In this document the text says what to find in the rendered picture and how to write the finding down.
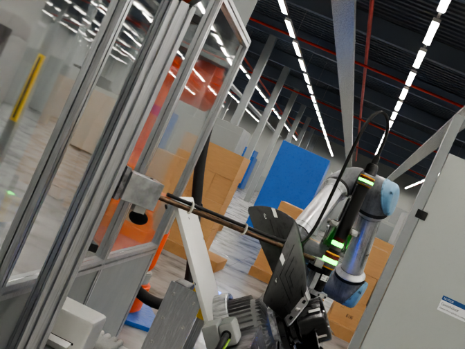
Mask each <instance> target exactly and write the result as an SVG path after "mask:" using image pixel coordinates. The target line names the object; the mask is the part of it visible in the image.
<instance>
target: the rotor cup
mask: <svg viewBox="0 0 465 349"><path fill-rule="evenodd" d="M308 301H309V302H308V304H307V306H306V307H305V308H304V309H303V310H302V311H301V313H300V314H299V315H298V317H297V318H296V319H295V321H294V322H292V324H291V325H290V326H288V327H287V326H286V324H285V322H284V319H281V318H280V317H279V316H278V315H277V314H276V313H275V319H276V323H277V328H278V331H279V334H280V338H281V341H282V345H283V347H284V349H295V347H294V345H295V344H296V343H302V342H303V341H304V340H305V339H306V338H307V337H308V336H309V335H310V334H311V333H312V332H313V331H314V330H315V331H316V333H317V335H318V336H321V335H324V334H326V335H327V336H326V337H322V338H319V339H318V342H319V343H324V342H327V341H331V340H332V338H333V337H332V333H331V328H330V324H329V320H328V317H327V313H326V309H325V306H324V303H323V300H322V299H321V297H317V298H312V299H309V300H308ZM316 308H320V310H318V311H315V312H311V313H309V310H313V309H316ZM326 317H327V318H326Z"/></svg>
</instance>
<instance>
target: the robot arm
mask: <svg viewBox="0 0 465 349"><path fill-rule="evenodd" d="M340 171H341V170H339V171H337V172H335V173H333V174H332V175H330V176H329V177H328V178H327V179H326V180H325V182H324V183H323V188H322V190H321V191H320V192H319V193H318V194H317V195H316V196H315V197H314V199H313V200H312V201H311V202H310V204H309V205H308V206H307V207H306V208H305V209H304V210H303V212H302V213H301V214H300V215H299V216H298V218H297V219H296V220H295V221H296V222H297V224H298V227H299V230H300V235H301V238H302V239H303V238H305V237H306V236H307V235H308V234H309V232H310V231H311V230H312V228H313V226H314V225H315V223H316V221H317V220H318V218H319V216H320V214H321V212H322V210H323V208H324V206H325V203H326V201H327V199H328V197H329V195H330V193H331V190H332V188H333V187H334V184H335V182H336V180H337V178H338V175H339V174H340ZM363 171H364V169H362V168H358V167H350V168H345V171H344V173H343V175H342V177H341V179H340V182H339V184H338V186H337V188H336V191H335V193H334V195H333V197H332V198H331V201H330V203H329V205H328V207H327V209H326V211H325V214H324V215H323V217H322V219H321V221H320V223H319V225H318V227H319V226H320V225H321V224H322V222H323V221H324V220H325V219H326V217H327V216H328V215H329V214H330V212H332V210H333V209H334V208H335V206H336V205H337V204H338V202H341V201H343V200H345V199H346V198H347V197H348V198H347V201H346V202H345V205H344V207H343V210H342V212H341V214H340V217H339V219H333V220H332V219H328V220H327V223H328V225H327V230H326V232H325V234H324V236H323V238H322V240H321V242H320V243H318V242H316V241H314V240H312V239H310V238H309V239H308V240H307V241H305V242H303V248H304V252H305V253H307V254H309V255H311V256H315V257H319V258H323V256H324V254H325V251H328V249H329V247H330V245H331V240H332V237H333V236H334V233H335V231H336V229H337V228H338V225H339V222H340V220H341V218H342V216H343V213H344V212H345V209H346V207H347V205H348V202H349V200H350V198H351V196H352V193H353V191H354V189H355V187H356V184H358V182H357V181H358V179H359V177H360V175H361V174H363V175H366V176H368V177H371V178H373V179H375V182H374V184H373V186H372V188H370V189H369V190H368V192H367V194H366V196H365V199H364V201H363V203H362V205H361V208H360V210H359V212H358V215H357V218H356V219H355V220H356V222H355V225H354V224H353V225H354V227H351V229H350V232H349V234H348V236H347V239H346V240H345V243H344V245H343V247H342V249H341V251H340V253H339V256H340V255H341V253H343V254H345V255H344V258H343V261H342V264H339V265H338V266H337V267H335V269H334V270H333V271H332V272H331V274H330V276H329V279H328V281H327V283H326V285H325V286H324V288H323V290H322V292H324V293H326V294H327V297H329V298H331V299H332V300H334V301H336V302H338V303H340V304H341V305H344V306H346V307H349V308H353V307H354V306H355V305H356V304H357V303H358V302H359V300H360V299H361V297H362V296H363V294H364V293H365V290H366V289H367V286H368V283H367V282H366V281H365V273H364V268H365V265H366V263H367V259H368V257H369V254H370V251H371V249H372V245H373V243H374V239H375V237H376V234H377V231H378V229H379V225H380V223H381V220H384V219H385V218H387V216H390V215H391V214H393V212H394V210H395V208H396V205H397V202H398V200H399V186H398V185H397V184H396V183H394V182H392V181H390V180H389V179H385V178H383V177H380V176H378V175H377V174H376V176H375V177H373V176H372V175H369V174H367V173H365V172H363ZM355 220H354V221H355ZM353 225H352V226H353ZM318 227H317V228H318ZM317 228H316V229H317ZM314 232H315V231H314ZM344 248H345V249H344ZM343 249H344V250H343Z"/></svg>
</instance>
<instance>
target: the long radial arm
mask: <svg viewBox="0 0 465 349"><path fill-rule="evenodd" d="M240 332H241V338H240V340H239V341H238V343H237V344H236V345H235V346H230V347H226V349H247V348H250V349H266V344H265V341H264V336H263V334H262V329H261V328H260V327H259V326H258V327H255V328H250V329H247V330H242V331H240Z"/></svg>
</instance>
